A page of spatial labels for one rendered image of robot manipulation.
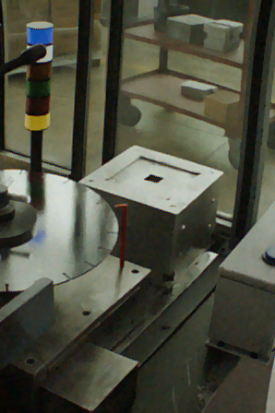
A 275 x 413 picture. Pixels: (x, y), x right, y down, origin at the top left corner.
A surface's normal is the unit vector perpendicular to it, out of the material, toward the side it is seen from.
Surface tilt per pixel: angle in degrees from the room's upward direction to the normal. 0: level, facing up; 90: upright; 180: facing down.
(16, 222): 5
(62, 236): 0
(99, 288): 0
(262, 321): 90
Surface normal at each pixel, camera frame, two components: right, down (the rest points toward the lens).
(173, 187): 0.05, -0.88
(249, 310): -0.50, 0.39
